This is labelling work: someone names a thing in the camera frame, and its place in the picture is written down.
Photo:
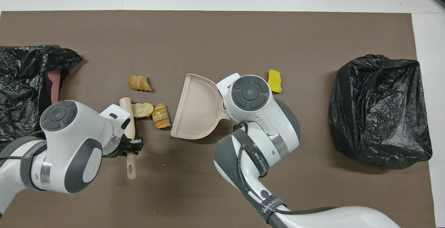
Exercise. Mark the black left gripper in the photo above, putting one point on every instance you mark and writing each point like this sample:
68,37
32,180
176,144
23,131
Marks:
118,149

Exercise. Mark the beige hand brush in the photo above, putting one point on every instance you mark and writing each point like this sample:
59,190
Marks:
131,167

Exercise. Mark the pale bread chunk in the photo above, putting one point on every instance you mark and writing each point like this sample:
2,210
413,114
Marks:
142,110

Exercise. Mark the orange striped croissant piece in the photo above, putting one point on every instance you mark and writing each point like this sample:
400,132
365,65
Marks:
161,116
139,83

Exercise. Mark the beige plastic dustpan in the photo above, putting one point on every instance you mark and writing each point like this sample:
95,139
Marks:
196,110

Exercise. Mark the yellow sponge piece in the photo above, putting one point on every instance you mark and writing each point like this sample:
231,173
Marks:
274,80

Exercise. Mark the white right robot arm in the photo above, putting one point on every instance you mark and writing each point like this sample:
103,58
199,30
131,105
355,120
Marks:
271,123

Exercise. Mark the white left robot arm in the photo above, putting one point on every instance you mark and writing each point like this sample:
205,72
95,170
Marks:
73,134

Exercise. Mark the pink bin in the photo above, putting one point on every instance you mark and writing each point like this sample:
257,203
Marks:
55,85

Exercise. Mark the black bag on pink bin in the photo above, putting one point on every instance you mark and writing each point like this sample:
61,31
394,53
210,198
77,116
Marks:
21,82

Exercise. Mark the crumpled black trash bag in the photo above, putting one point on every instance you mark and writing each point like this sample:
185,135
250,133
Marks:
365,116

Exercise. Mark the large brown table mat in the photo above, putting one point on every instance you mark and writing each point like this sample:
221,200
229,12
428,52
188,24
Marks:
208,30

